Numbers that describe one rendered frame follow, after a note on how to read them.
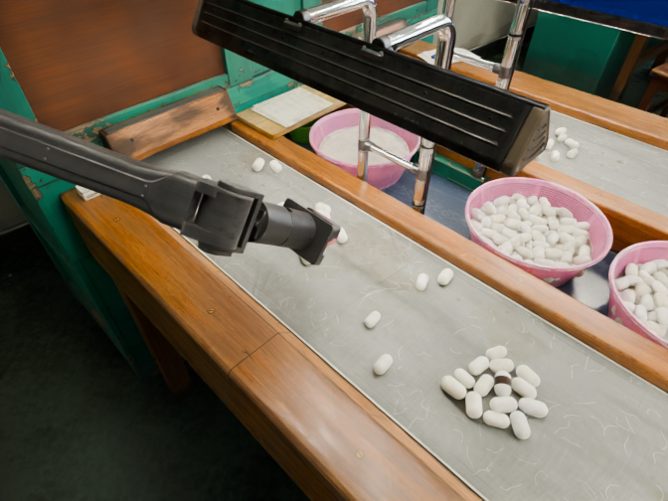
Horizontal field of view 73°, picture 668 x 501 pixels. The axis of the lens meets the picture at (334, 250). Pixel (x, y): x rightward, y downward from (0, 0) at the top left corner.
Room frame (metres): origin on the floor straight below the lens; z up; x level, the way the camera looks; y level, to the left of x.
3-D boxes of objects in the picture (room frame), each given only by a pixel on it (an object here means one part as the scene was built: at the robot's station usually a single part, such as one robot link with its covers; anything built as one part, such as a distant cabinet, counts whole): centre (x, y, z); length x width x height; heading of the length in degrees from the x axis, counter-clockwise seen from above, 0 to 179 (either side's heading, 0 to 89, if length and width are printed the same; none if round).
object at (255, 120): (1.12, 0.08, 0.77); 0.33 x 0.15 x 0.01; 135
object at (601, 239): (0.66, -0.39, 0.72); 0.27 x 0.27 x 0.10
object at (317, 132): (0.97, -0.07, 0.72); 0.27 x 0.27 x 0.10
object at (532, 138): (0.65, 0.00, 1.08); 0.62 x 0.08 x 0.07; 45
